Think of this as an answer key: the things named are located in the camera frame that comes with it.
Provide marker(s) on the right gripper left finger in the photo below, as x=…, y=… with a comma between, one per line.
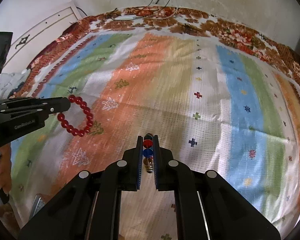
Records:
x=88, y=206

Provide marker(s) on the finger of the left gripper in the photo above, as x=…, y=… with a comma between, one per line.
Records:
x=55, y=105

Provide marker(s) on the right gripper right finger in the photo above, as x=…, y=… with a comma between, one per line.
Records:
x=206, y=205

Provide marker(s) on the person's left hand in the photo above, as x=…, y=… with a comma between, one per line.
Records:
x=5, y=168

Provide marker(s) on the grey white pillow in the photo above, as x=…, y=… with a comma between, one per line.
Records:
x=12, y=83

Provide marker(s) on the white wooden headboard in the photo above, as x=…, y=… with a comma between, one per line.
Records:
x=41, y=33

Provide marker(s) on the striped colourful cloth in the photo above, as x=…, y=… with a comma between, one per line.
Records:
x=214, y=108

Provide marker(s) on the white power strip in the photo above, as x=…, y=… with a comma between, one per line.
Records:
x=125, y=18

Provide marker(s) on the floral brown bedsheet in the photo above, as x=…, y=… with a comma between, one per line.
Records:
x=181, y=21

